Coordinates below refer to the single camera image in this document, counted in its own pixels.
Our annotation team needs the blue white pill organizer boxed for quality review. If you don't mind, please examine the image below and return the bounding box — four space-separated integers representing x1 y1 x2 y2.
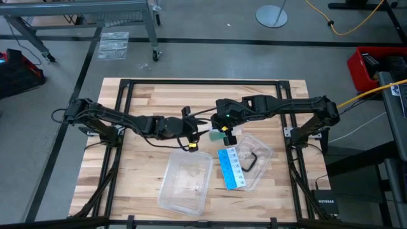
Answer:
217 146 247 191

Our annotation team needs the black aluminium table frame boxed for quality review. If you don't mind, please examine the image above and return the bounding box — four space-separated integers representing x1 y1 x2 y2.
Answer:
68 78 335 229

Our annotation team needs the clear plastic container lid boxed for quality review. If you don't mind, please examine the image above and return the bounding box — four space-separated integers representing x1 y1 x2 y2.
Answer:
227 132 275 192

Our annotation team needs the white cable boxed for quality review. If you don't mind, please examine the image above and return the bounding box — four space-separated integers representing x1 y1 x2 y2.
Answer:
327 111 387 144

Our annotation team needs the flat clear plastic sheet bag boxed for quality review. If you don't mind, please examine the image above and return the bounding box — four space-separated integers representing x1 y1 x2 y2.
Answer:
97 31 130 61

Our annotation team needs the clear plastic storage container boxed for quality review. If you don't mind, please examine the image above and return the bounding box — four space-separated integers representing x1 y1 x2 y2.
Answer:
156 149 214 218

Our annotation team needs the round grey stand base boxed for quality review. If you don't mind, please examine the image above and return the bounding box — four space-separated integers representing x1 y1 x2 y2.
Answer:
255 0 289 29

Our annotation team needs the green bandage roll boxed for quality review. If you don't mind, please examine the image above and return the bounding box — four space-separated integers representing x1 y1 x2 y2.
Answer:
209 130 227 141

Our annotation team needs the black table base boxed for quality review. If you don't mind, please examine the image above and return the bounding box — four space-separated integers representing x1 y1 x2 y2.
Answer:
328 0 407 45

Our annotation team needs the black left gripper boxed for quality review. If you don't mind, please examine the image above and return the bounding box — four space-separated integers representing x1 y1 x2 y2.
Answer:
155 114 211 141

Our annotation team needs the grey desk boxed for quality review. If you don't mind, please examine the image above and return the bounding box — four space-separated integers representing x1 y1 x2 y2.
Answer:
376 71 407 229

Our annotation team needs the black Netgear network switch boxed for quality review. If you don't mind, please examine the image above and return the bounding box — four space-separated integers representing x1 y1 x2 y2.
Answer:
310 189 340 216

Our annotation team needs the grey metal wheeled cart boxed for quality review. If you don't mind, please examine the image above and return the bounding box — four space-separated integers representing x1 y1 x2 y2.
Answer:
0 0 163 63

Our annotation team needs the black red toolbox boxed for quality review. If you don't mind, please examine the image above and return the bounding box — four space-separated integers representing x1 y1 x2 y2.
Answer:
0 48 46 99

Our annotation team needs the yellow cable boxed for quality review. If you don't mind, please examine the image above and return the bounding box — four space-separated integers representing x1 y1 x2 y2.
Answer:
336 78 407 109
304 0 386 36

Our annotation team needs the silver mounting bracket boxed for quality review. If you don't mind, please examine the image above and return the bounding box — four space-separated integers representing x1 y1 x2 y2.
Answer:
78 126 100 137
284 127 322 140

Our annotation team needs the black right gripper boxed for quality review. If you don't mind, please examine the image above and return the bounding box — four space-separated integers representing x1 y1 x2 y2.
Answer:
210 98 252 134

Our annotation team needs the red plastic crate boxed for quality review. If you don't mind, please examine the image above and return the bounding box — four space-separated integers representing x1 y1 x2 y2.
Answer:
346 46 407 93

